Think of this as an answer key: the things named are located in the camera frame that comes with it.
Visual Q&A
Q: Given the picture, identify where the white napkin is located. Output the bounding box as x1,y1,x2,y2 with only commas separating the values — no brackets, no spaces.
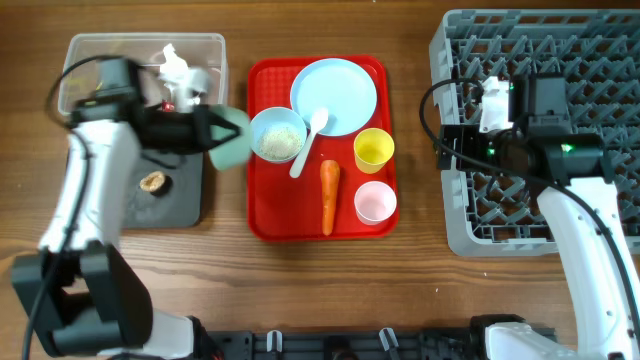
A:
159,44,211,113

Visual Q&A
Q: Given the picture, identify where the light blue rice bowl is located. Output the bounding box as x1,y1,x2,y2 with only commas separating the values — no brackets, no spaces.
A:
250,107,307,163

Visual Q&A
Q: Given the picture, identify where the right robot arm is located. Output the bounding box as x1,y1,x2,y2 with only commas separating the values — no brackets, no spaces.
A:
430,73,639,359

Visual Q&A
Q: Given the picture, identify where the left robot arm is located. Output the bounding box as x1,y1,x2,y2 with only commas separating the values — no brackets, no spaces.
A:
11,55,253,359

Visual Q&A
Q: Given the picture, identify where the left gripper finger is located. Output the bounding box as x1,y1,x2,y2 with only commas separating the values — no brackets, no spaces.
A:
204,105,241,131
207,130,240,150

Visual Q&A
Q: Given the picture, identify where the brown food lump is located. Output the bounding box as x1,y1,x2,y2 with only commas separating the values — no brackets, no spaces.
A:
139,171,167,193

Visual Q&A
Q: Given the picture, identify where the green bowl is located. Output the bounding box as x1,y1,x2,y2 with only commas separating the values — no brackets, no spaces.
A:
209,104,253,171

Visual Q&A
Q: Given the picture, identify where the orange carrot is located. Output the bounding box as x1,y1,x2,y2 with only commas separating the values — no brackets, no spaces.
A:
320,160,340,236

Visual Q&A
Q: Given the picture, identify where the grey dishwasher rack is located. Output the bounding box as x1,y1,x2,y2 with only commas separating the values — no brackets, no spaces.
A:
429,9,639,257

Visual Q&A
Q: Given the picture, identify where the white plastic spoon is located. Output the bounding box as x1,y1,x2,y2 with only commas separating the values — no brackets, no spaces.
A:
289,108,329,178

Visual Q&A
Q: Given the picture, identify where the yellow cup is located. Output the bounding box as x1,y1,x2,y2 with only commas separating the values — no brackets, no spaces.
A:
354,128,395,174

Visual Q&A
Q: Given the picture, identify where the clear plastic bin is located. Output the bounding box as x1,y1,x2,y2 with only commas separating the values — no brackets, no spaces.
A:
63,32,229,105

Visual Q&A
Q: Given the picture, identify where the pink cup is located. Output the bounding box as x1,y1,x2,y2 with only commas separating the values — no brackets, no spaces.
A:
354,181,397,226

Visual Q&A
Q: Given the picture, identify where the black tray bin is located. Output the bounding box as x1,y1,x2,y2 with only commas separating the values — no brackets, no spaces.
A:
64,144,206,230

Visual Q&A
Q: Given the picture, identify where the light blue plate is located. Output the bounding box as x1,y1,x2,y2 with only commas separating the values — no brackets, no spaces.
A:
290,58,377,137

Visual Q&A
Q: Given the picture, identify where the red snack wrapper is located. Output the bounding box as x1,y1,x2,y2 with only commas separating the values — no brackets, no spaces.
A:
161,101,175,112

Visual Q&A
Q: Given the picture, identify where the red serving tray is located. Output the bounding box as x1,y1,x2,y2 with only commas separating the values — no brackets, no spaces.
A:
247,56,399,242

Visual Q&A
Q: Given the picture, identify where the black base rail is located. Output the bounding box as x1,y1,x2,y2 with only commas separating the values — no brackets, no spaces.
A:
209,328,487,360

